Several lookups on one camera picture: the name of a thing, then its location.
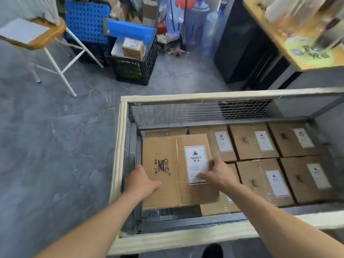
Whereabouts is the white paper sheet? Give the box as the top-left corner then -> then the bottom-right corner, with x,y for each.
0,18 -> 50,45

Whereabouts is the blue plastic box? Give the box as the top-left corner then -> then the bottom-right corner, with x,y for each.
105,20 -> 157,43

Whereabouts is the white metal stool frame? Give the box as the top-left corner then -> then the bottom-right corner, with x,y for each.
0,0 -> 105,97

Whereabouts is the upright brown carton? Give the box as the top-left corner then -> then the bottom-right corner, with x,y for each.
142,0 -> 158,28

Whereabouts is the person's left forearm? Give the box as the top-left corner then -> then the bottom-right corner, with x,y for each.
35,192 -> 147,258

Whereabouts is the white plastic cup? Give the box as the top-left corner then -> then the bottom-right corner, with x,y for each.
264,0 -> 290,23

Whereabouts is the person's left hand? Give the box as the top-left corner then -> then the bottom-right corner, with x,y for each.
123,164 -> 162,203

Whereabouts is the small brown carton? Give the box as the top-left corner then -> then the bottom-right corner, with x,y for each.
122,37 -> 145,61

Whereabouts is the heap of cartons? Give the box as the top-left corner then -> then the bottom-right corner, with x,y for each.
103,0 -> 143,24

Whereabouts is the heap of mixed rubbish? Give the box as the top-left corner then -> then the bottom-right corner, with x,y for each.
157,21 -> 190,57

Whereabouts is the small yellow table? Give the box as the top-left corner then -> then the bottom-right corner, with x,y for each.
243,0 -> 344,72

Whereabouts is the person's right forearm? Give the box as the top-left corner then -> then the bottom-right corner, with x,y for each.
228,182 -> 344,258

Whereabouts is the metal wire cage cart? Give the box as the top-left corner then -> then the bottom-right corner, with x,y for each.
107,87 -> 344,257

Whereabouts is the person's right hand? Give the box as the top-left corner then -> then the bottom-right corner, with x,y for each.
195,154 -> 241,194

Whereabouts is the red plastic object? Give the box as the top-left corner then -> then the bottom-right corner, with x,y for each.
175,0 -> 199,10

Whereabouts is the person's black shoe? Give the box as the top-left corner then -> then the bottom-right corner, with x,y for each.
201,243 -> 224,258

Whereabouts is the yellow-green round sticker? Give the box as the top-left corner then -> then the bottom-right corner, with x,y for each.
284,37 -> 336,68

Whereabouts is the black plastic crate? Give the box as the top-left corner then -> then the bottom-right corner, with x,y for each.
66,37 -> 109,67
106,34 -> 158,86

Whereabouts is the blue perforated plastic crate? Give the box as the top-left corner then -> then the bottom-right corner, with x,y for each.
64,0 -> 112,45

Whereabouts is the clear glass jar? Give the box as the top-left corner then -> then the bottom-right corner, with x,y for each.
307,21 -> 344,56

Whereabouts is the pink lid clear tumbler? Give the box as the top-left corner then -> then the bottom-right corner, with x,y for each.
279,0 -> 323,37

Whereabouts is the blue water jug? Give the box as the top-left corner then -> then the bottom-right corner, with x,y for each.
184,0 -> 211,50
201,0 -> 229,57

